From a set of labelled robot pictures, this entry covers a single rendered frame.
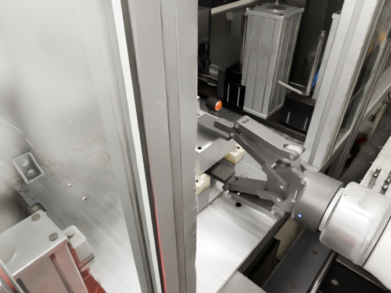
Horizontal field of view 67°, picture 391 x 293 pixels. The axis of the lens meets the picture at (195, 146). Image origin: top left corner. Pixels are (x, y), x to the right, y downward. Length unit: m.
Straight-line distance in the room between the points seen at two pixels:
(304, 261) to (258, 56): 0.47
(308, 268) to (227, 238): 0.32
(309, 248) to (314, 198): 0.41
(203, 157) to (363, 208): 0.22
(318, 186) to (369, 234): 0.07
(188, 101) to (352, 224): 0.27
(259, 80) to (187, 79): 0.53
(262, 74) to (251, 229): 0.35
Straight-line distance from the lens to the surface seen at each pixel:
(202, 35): 0.46
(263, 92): 0.70
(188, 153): 0.20
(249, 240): 0.49
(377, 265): 0.40
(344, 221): 0.39
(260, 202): 0.49
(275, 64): 0.67
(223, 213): 0.52
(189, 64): 0.17
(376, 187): 0.62
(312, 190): 0.40
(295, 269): 0.76
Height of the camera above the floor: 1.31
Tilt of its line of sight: 38 degrees down
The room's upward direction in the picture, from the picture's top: straight up
